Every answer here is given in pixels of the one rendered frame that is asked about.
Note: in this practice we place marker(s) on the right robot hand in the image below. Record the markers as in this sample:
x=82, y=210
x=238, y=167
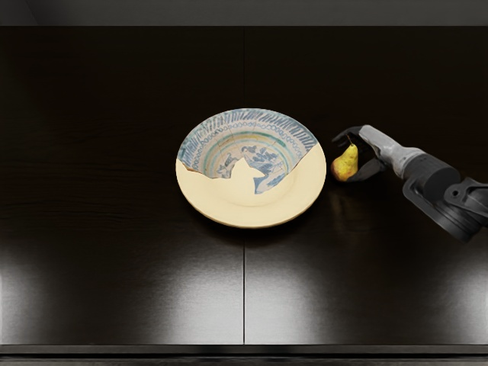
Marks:
x=381, y=146

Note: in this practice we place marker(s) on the cream plate with blue pattern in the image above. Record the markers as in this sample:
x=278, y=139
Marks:
x=249, y=179

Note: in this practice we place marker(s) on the yellow pear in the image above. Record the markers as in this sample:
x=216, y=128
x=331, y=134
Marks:
x=346, y=164

